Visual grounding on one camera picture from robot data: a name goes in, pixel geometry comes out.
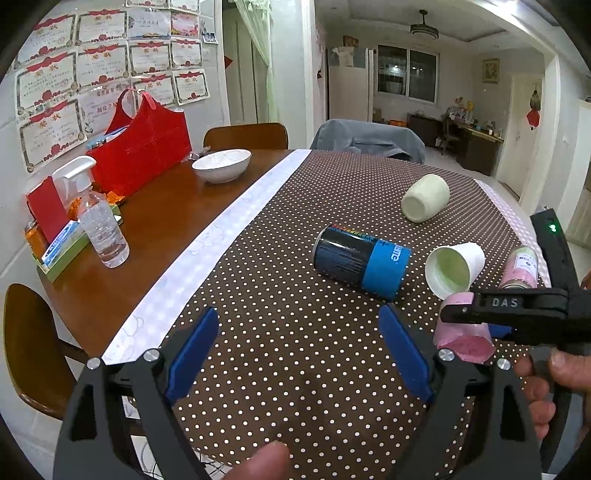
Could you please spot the white ceramic bowl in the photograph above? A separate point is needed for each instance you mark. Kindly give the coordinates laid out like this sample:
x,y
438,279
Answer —
x,y
221,164

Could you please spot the blue and white box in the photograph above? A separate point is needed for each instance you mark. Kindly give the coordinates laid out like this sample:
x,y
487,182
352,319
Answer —
x,y
62,241

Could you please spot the red hanging decoration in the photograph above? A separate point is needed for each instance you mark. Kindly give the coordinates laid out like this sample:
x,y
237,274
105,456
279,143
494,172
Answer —
x,y
534,110

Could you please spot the round ceiling lamp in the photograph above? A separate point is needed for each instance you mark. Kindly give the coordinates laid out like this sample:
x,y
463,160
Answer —
x,y
424,28

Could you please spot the green storage tray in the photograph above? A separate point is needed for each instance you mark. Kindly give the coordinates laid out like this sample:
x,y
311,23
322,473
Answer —
x,y
69,261

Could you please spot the pale green ceramic mug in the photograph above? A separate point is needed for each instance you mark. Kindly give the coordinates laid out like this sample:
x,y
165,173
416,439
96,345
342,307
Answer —
x,y
425,198

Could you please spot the framed wall picture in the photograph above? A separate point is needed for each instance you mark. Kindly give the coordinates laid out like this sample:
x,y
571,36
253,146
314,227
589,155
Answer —
x,y
491,71

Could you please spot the clear spray bottle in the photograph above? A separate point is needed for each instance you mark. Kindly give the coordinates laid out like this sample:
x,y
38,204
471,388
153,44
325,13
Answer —
x,y
104,230

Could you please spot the red paper box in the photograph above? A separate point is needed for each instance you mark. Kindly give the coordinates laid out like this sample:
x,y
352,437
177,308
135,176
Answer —
x,y
46,210

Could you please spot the pale green curtain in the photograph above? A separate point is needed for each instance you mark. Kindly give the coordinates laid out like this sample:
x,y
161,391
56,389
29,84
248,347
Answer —
x,y
261,60

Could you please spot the window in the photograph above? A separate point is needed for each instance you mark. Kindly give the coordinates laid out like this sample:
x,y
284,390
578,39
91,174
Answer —
x,y
406,74

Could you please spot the pink labelled bottle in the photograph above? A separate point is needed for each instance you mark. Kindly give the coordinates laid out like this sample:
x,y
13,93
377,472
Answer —
x,y
521,267

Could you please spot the black can with blue label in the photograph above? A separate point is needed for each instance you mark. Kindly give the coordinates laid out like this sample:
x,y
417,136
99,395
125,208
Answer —
x,y
355,261

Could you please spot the dark wooden desk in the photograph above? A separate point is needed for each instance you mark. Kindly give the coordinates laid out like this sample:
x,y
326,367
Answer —
x,y
475,143

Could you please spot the pink paper cup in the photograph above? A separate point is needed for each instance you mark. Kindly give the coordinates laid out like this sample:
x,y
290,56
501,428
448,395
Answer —
x,y
461,344

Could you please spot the white paper cup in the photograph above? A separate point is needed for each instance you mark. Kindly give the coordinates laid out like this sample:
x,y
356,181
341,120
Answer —
x,y
455,272

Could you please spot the orange snack packet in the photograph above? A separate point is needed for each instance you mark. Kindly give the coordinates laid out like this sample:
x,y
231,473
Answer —
x,y
32,237

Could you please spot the grey covered chair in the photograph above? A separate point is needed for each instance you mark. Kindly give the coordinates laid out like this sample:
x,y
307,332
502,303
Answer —
x,y
364,136

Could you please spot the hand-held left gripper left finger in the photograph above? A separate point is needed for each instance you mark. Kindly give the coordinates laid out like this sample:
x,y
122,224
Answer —
x,y
194,355

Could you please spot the person's left hand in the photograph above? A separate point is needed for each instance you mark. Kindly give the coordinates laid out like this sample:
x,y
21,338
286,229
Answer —
x,y
261,464

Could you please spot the wall of award certificates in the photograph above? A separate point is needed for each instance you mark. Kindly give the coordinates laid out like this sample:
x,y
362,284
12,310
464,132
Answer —
x,y
92,60

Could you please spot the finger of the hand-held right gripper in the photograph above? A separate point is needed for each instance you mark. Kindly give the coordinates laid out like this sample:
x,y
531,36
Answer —
x,y
503,307
540,334

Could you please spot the red tote bag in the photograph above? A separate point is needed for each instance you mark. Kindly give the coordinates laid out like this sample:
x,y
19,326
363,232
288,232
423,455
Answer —
x,y
138,157

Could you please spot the brown polka dot tablecloth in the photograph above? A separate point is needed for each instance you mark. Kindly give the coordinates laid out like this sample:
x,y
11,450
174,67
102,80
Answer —
x,y
286,323

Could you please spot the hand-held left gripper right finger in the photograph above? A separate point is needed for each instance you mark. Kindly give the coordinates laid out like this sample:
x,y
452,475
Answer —
x,y
406,355

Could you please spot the person's right hand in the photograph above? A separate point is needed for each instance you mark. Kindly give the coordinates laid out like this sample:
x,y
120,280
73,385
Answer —
x,y
570,369

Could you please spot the white refrigerator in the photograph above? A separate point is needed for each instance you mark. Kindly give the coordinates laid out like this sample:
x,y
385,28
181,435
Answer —
x,y
348,90

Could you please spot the wooden chair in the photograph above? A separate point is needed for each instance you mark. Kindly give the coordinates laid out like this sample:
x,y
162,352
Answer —
x,y
32,341
247,136

